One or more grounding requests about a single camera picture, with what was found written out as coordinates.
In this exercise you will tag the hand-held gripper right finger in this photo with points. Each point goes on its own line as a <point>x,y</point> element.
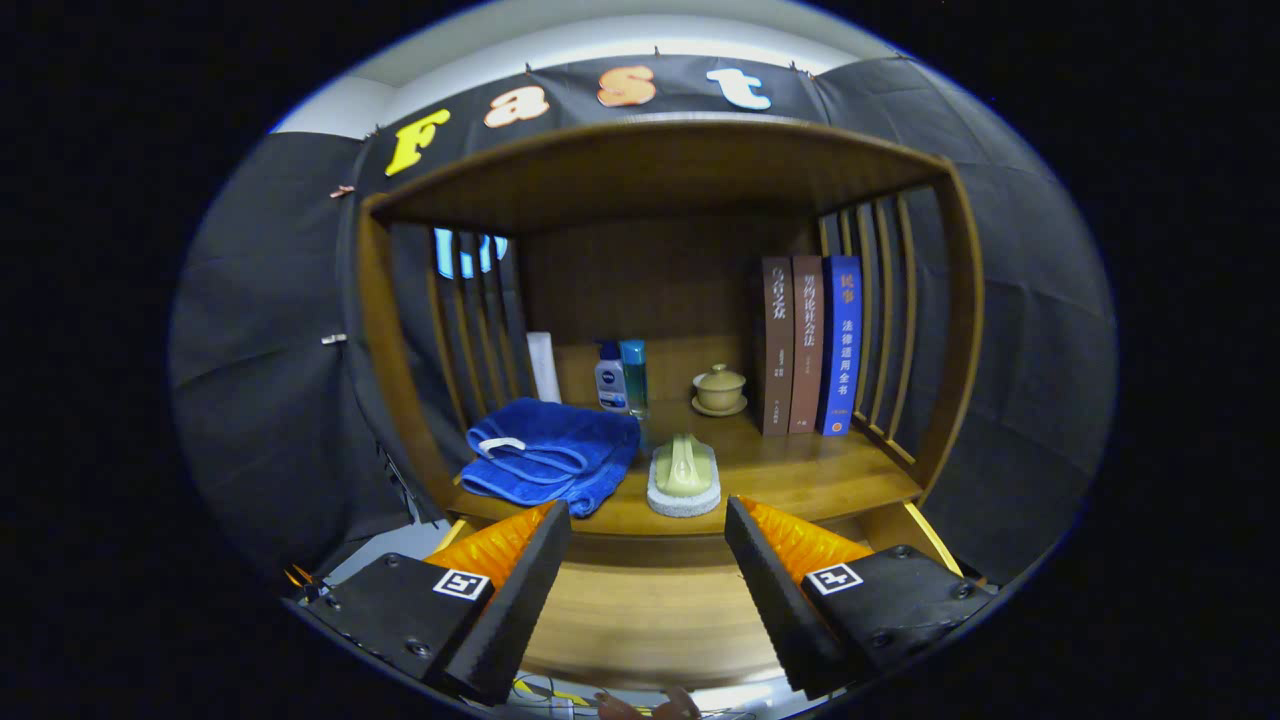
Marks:
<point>775,600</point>

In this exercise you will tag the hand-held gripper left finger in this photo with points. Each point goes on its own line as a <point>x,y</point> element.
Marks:
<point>520,600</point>

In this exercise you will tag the wooden drawer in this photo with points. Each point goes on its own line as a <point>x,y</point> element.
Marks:
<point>650,610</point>

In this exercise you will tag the green scrub brush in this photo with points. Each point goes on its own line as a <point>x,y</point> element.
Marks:
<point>683,470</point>

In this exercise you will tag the wooden countertop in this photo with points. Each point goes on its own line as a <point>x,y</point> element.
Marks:
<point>790,470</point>

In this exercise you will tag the wooden cabinet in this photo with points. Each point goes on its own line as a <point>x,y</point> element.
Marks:
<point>650,170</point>

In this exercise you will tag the blue towel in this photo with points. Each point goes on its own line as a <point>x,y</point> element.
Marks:
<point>560,455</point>

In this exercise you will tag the beige lidded tea cup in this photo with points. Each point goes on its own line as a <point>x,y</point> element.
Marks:
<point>719,390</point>

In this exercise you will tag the white blue lotion bottle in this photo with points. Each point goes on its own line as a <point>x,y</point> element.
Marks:
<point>610,385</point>

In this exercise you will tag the white tube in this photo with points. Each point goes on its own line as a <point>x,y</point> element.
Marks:
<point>544,368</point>

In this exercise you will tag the teal bottle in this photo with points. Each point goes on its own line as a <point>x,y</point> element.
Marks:
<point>634,375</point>

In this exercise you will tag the dark brown book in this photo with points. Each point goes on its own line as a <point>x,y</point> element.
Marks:
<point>777,345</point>

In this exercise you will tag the reddish brown book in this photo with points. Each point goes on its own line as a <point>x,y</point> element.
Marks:
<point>807,345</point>

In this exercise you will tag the blue book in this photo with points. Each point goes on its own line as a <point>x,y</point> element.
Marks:
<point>842,345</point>

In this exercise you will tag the black backdrop cloth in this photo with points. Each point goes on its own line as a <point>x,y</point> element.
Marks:
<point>1030,300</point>

